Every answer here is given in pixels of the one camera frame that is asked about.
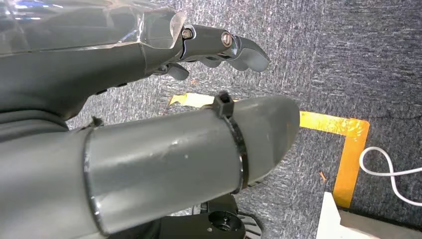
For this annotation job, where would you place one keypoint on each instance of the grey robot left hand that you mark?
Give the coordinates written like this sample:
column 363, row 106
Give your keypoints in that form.
column 82, row 72

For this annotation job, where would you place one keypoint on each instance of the black motor housing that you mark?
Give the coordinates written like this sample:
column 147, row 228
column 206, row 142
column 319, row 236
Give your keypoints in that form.
column 224, row 224

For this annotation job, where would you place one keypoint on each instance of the yellow floor tape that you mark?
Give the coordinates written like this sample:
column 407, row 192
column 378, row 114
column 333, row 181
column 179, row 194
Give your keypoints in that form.
column 351, row 158

